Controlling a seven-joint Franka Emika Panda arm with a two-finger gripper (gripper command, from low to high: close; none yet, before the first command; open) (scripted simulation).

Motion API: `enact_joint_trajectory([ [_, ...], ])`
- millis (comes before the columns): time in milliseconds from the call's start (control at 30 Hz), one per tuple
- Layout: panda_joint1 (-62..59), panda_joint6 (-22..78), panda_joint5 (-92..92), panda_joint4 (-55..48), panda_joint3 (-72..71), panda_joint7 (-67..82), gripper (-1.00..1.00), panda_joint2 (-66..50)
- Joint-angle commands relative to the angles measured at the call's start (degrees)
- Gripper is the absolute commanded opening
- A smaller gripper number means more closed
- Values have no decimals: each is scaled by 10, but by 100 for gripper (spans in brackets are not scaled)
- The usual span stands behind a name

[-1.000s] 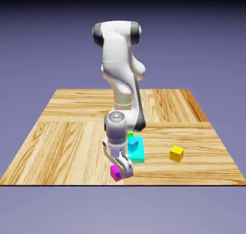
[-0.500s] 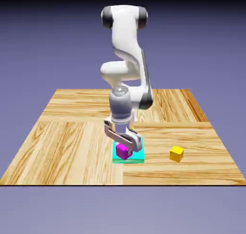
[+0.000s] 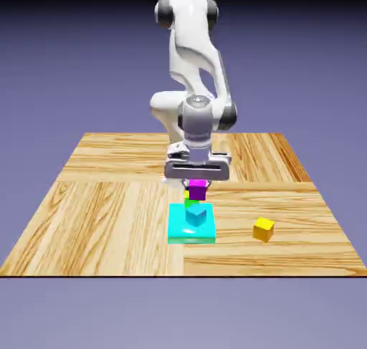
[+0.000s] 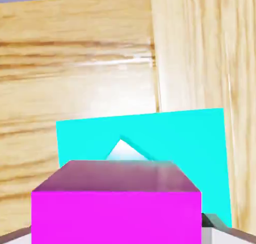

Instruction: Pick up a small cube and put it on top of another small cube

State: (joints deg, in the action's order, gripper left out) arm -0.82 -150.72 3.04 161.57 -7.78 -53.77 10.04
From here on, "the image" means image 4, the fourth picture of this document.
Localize small magenta cube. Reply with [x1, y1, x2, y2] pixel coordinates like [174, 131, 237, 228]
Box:
[31, 160, 203, 244]

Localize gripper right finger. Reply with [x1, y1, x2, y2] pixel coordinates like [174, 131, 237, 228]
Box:
[201, 212, 256, 244]

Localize large cyan box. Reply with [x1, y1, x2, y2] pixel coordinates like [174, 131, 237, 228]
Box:
[55, 107, 233, 228]

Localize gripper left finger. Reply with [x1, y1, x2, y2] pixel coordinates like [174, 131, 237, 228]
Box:
[0, 226, 32, 244]

